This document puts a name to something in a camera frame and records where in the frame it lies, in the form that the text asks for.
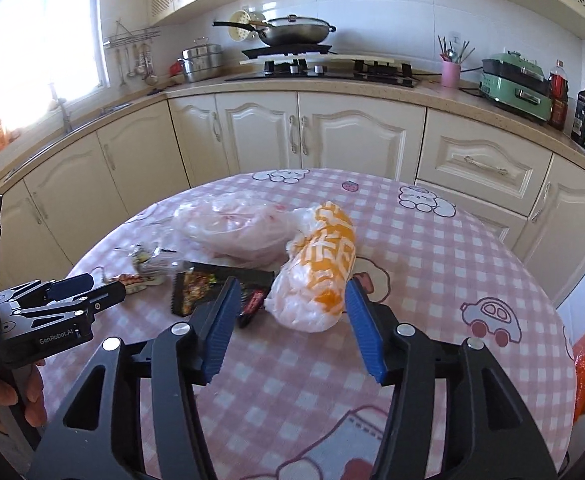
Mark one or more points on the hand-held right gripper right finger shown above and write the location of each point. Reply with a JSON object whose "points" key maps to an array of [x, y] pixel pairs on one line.
{"points": [[362, 330]]}

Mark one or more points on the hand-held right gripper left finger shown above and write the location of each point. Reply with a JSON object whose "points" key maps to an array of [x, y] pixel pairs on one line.
{"points": [[222, 330]]}

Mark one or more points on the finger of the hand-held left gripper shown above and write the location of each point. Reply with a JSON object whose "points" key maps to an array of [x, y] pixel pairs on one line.
{"points": [[72, 284], [107, 294]]}

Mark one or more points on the small reddish snack wrapper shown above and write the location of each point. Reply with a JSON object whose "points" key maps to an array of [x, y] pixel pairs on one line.
{"points": [[132, 282]]}

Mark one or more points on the small black red wrapper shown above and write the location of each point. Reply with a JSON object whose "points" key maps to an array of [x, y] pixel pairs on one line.
{"points": [[252, 305]]}

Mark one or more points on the dark printed snack wrapper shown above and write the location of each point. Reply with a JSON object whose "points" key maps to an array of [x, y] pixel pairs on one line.
{"points": [[197, 290]]}

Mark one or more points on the small green yellow wrapper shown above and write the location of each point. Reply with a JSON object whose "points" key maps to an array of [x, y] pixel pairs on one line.
{"points": [[142, 260]]}

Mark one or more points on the small clear wrapper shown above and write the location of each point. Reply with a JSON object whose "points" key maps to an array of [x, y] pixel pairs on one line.
{"points": [[165, 270]]}

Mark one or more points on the orange white plastic bag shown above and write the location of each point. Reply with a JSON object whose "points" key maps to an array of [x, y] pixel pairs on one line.
{"points": [[317, 270]]}

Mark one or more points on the translucent white plastic bag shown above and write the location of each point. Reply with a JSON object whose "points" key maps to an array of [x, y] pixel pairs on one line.
{"points": [[222, 225]]}

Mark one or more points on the round table with pink cloth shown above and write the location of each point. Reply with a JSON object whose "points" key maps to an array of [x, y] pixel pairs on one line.
{"points": [[422, 270]]}

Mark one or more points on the steel kitchen faucet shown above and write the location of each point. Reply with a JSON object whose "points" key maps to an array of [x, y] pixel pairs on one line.
{"points": [[65, 115]]}

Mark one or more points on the steel kitchen sink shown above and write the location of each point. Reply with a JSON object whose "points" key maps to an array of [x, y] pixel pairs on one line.
{"points": [[115, 108]]}

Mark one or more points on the cream lower kitchen cabinets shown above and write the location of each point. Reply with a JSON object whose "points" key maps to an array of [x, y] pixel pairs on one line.
{"points": [[352, 130]]}

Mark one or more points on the hanging metal spatula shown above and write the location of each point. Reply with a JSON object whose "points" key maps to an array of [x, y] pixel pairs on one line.
{"points": [[122, 80]]}

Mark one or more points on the cream cabinet drawer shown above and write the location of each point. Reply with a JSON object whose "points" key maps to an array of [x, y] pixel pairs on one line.
{"points": [[482, 150]]}

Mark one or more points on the hanging metal ladle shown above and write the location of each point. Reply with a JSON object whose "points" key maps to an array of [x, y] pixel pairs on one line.
{"points": [[131, 72]]}

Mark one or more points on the hanging metal skimmer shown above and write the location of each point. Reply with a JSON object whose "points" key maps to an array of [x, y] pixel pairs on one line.
{"points": [[150, 77]]}

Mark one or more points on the red food container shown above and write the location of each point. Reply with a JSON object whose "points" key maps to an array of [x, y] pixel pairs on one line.
{"points": [[175, 69]]}

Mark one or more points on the beige kitchen countertop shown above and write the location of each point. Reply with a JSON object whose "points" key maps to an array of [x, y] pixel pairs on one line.
{"points": [[447, 100]]}

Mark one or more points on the steel steamer pot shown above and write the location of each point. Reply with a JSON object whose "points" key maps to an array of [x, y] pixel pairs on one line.
{"points": [[202, 65]]}

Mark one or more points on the sliding kitchen window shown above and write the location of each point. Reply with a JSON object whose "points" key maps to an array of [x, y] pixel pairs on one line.
{"points": [[37, 35]]}

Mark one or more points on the black glass gas hob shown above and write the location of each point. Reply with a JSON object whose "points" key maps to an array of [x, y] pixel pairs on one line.
{"points": [[332, 76]]}

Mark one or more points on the pink utensil cup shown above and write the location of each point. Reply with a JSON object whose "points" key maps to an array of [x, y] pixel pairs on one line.
{"points": [[451, 75]]}

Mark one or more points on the green electric cooking pot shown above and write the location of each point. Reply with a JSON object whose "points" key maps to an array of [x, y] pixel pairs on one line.
{"points": [[512, 90]]}

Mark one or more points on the black portable stove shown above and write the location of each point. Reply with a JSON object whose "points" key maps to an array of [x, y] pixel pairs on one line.
{"points": [[287, 51]]}

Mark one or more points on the bundle of chopsticks and spoons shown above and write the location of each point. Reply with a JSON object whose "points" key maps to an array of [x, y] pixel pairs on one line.
{"points": [[450, 55]]}

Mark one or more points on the pale yellow colander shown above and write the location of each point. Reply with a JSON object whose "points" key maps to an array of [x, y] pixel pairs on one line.
{"points": [[242, 32]]}

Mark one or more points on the red label sauce bottle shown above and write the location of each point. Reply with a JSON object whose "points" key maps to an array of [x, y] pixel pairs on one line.
{"points": [[558, 100]]}

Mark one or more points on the dark glass bottle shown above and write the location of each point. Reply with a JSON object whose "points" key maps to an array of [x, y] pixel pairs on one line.
{"points": [[581, 120]]}

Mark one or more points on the steel wok with lid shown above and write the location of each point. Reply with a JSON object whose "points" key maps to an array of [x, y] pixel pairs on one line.
{"points": [[292, 32]]}

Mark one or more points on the metal wall utensil rack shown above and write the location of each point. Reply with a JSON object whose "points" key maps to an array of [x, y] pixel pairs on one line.
{"points": [[132, 36]]}

